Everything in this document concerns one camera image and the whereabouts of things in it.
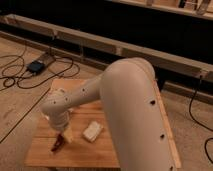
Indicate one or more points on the red chili pepper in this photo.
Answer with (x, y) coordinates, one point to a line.
(58, 143)

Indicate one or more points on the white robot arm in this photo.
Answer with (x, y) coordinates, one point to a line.
(127, 91)

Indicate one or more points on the white sponge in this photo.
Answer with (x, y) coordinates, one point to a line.
(92, 131)

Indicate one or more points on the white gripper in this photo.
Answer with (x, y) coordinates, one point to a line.
(68, 135)

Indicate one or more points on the wooden table board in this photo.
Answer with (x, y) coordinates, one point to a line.
(80, 154)

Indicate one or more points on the wooden wall rail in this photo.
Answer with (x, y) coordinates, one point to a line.
(159, 59)

